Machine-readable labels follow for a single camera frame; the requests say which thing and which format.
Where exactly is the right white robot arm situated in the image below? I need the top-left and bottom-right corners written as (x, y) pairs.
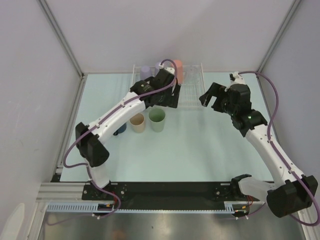
top-left (199, 82), bottom-right (318, 218)

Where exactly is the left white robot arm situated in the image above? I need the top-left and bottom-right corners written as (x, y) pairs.
top-left (75, 67), bottom-right (181, 200)

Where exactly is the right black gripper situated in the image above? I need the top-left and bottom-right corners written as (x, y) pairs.
top-left (199, 82), bottom-right (237, 117)

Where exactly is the dark blue ceramic mug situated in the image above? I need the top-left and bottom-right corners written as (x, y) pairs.
top-left (113, 123), bottom-right (127, 136)

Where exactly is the white wire dish rack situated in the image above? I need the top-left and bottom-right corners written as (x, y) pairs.
top-left (129, 61), bottom-right (205, 108)

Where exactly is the left lilac plastic cup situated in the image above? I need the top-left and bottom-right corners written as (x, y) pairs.
top-left (139, 65), bottom-right (153, 81)

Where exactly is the tall lilac plastic cup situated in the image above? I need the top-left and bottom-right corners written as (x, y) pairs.
top-left (154, 61), bottom-right (163, 77)

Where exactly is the beige plastic cup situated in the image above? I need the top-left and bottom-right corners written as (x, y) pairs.
top-left (129, 113), bottom-right (146, 134)

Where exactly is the slotted cable duct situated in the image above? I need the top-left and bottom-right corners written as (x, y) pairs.
top-left (46, 202), bottom-right (249, 215)

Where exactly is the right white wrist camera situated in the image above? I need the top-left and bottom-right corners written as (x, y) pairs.
top-left (229, 71), bottom-right (246, 86)

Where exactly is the green plastic cup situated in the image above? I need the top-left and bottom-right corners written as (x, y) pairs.
top-left (148, 108), bottom-right (166, 133)

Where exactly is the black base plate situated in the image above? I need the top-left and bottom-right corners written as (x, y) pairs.
top-left (82, 181), bottom-right (261, 211)

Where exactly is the salmon pink plastic cup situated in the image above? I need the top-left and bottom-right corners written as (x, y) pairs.
top-left (173, 59), bottom-right (184, 84)

